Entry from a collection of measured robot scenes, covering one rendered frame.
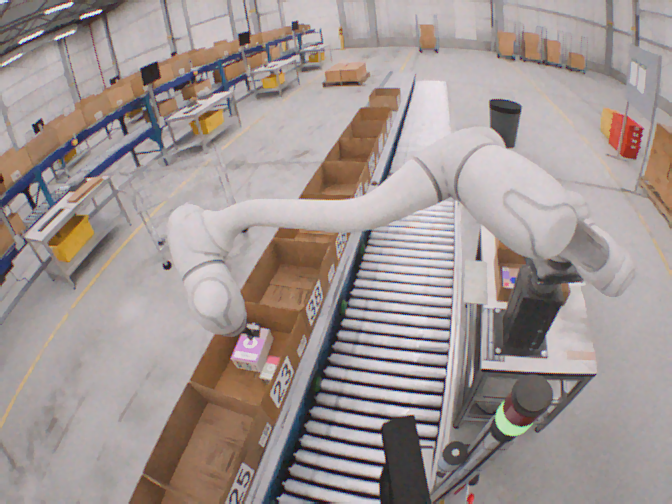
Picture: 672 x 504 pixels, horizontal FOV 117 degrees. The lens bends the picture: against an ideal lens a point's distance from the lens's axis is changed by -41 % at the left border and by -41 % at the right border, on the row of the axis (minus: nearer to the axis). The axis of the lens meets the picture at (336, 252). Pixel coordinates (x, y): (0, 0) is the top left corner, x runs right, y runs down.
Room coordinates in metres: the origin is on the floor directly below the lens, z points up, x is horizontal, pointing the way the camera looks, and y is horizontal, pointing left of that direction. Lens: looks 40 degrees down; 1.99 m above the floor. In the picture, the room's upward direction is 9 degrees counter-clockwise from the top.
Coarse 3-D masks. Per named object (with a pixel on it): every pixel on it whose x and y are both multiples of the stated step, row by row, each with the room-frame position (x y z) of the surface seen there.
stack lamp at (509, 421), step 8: (504, 400) 0.12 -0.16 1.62; (504, 408) 0.11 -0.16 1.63; (512, 408) 0.10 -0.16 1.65; (496, 416) 0.11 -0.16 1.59; (504, 416) 0.10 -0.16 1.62; (512, 416) 0.10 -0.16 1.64; (520, 416) 0.09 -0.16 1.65; (536, 416) 0.08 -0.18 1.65; (504, 424) 0.10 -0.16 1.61; (512, 424) 0.09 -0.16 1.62; (520, 424) 0.08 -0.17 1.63; (528, 424) 0.08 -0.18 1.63; (504, 432) 0.09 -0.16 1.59; (512, 432) 0.09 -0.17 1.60; (520, 432) 0.08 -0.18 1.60
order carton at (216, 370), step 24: (264, 312) 0.87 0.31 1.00; (288, 312) 0.83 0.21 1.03; (216, 336) 0.76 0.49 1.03; (288, 336) 0.83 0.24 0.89; (216, 360) 0.70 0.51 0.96; (216, 384) 0.63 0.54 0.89; (240, 384) 0.62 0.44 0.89; (264, 384) 0.62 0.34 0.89; (288, 384) 0.60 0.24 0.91; (264, 408) 0.46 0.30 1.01
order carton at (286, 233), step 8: (280, 232) 1.36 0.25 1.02; (288, 232) 1.42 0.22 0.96; (296, 232) 1.50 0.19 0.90; (304, 232) 1.50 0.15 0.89; (312, 232) 1.49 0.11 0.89; (320, 232) 1.47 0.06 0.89; (328, 232) 1.46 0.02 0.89; (336, 232) 1.25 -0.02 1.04; (312, 240) 1.21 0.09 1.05; (320, 240) 1.42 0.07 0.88; (328, 240) 1.40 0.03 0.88; (336, 248) 1.22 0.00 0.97; (344, 248) 1.32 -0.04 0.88; (336, 256) 1.21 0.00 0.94; (336, 264) 1.19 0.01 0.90
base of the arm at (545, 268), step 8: (536, 264) 0.68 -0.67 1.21; (544, 264) 0.66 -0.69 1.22; (552, 264) 0.64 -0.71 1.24; (560, 264) 0.63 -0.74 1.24; (568, 264) 0.62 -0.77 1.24; (544, 272) 0.64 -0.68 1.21; (552, 272) 0.63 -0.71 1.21; (560, 272) 0.62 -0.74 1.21; (568, 272) 0.61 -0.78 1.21; (576, 272) 0.60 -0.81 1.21
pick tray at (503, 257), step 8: (504, 248) 1.15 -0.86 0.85; (496, 256) 1.12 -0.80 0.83; (504, 256) 1.15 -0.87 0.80; (512, 256) 1.13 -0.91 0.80; (520, 256) 1.11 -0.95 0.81; (496, 264) 1.08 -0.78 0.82; (504, 264) 1.13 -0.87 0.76; (512, 264) 1.11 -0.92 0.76; (520, 264) 1.10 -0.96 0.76; (496, 272) 1.04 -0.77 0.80; (496, 280) 1.01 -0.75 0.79; (496, 288) 0.97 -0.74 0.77; (504, 288) 0.90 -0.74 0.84; (568, 288) 0.81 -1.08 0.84; (496, 296) 0.93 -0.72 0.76; (504, 296) 0.90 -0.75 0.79; (568, 296) 0.77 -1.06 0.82
